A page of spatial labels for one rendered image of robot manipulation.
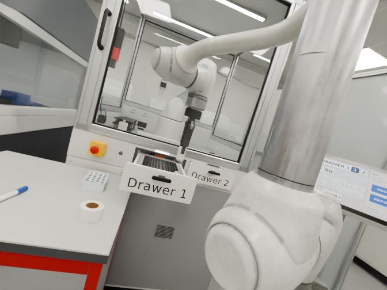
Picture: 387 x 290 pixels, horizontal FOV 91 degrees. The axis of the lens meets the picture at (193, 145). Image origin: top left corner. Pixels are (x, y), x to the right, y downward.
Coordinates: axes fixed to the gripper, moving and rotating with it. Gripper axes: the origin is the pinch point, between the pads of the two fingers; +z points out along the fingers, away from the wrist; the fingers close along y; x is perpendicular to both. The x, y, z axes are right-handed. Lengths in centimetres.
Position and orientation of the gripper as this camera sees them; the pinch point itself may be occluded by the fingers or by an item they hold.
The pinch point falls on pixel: (181, 153)
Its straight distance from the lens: 85.3
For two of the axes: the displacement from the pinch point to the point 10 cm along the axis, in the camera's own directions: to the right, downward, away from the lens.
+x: -9.4, -2.6, -2.2
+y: -1.8, -1.6, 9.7
